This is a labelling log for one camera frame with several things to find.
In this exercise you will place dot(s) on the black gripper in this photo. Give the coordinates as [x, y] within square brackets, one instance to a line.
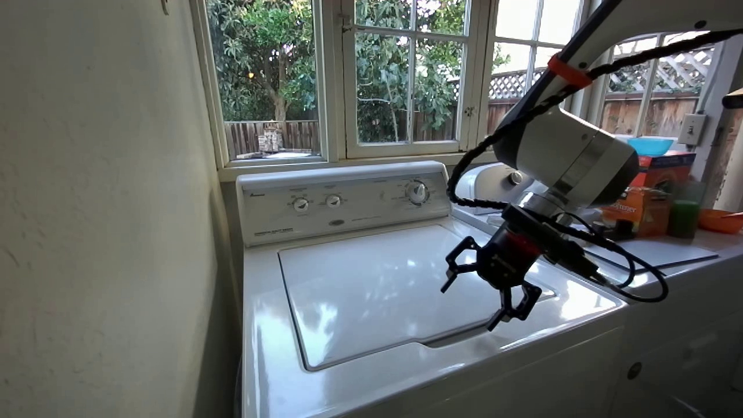
[507, 257]

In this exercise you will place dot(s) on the white top-load washing machine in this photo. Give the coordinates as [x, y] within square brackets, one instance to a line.
[349, 387]

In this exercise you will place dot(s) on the silver dryer knob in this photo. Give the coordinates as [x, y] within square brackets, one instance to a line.
[512, 179]

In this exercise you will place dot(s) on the large washer timer knob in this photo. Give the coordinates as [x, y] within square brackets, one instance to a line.
[418, 190]

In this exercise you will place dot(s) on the orange detergent box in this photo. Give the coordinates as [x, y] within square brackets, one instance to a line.
[640, 211]

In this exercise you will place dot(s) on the small washer control knob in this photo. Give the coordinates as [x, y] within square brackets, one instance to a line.
[300, 206]
[332, 200]

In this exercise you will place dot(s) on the grey flat mat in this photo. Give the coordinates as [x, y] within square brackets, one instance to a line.
[682, 253]

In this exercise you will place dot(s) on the white dryer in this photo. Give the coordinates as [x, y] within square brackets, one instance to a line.
[682, 340]

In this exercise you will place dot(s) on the green cup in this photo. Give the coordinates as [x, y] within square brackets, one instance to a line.
[686, 211]

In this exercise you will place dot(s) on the stacked colourful containers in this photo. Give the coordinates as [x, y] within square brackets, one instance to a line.
[664, 165]

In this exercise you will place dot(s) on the blue bowl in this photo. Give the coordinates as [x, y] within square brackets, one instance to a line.
[652, 145]

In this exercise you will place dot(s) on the orange flat object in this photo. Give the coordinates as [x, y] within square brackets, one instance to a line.
[721, 221]

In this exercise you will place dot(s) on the tan upright board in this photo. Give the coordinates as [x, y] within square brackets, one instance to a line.
[735, 153]

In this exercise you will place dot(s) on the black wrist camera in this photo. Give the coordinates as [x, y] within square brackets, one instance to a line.
[565, 250]

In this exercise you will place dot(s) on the white wall outlet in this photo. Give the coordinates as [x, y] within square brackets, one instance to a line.
[693, 128]

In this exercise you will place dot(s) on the white side window frame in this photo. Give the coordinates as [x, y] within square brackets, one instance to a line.
[664, 84]

